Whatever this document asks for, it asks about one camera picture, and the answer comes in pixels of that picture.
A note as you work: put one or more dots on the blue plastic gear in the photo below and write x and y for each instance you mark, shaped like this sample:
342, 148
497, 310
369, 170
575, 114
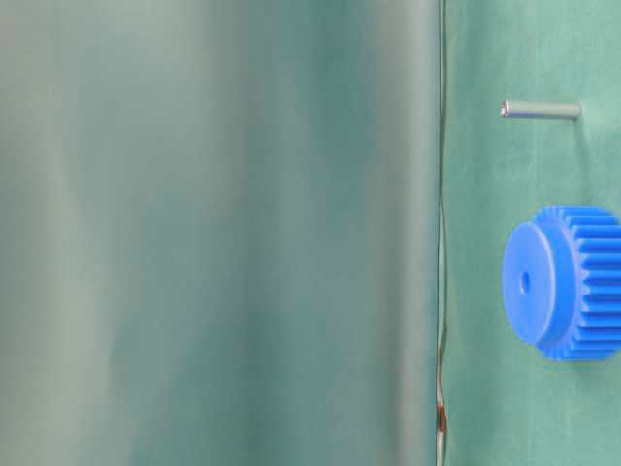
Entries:
561, 282

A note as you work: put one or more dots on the green table cloth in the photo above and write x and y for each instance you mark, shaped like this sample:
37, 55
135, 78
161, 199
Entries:
272, 232

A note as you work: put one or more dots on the small metal shaft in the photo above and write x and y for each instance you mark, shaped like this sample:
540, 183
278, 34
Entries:
540, 110

